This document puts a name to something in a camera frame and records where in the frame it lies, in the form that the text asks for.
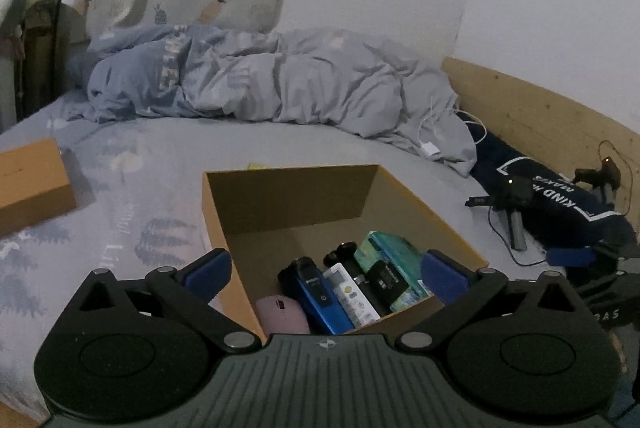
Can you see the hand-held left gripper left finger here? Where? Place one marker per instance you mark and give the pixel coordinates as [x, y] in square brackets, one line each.
[210, 270]

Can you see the white charger plug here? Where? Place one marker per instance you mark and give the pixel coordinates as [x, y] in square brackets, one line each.
[429, 149]

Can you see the black card packet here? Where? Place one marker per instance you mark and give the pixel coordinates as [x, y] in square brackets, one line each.
[386, 279]

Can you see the small yellow item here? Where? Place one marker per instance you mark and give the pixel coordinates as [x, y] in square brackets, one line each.
[255, 166]

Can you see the navy pillow with white print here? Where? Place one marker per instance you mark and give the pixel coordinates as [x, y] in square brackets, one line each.
[500, 158]

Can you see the blue handheld device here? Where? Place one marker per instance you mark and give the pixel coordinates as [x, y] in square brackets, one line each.
[315, 293]

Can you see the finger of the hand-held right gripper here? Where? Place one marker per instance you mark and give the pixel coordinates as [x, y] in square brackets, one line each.
[570, 256]

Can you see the white remote control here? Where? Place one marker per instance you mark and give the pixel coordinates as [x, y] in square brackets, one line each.
[350, 293]

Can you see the black electric shaver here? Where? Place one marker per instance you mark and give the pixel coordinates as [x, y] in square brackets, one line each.
[345, 254]

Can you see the pink computer mouse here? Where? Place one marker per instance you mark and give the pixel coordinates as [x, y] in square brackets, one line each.
[282, 314]

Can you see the brown cardboard box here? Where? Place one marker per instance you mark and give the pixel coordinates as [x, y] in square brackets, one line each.
[300, 198]

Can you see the teal flat box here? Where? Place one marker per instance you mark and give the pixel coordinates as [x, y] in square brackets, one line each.
[385, 245]

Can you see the grey blue duvet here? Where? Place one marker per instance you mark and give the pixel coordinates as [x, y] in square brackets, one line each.
[300, 88]

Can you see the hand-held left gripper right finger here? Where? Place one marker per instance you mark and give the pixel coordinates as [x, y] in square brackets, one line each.
[445, 275]

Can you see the black device on small tripod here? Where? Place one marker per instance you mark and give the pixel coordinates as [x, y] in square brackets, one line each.
[600, 178]
[510, 198]

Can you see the wooden headboard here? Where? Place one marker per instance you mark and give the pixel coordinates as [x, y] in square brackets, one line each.
[540, 123]

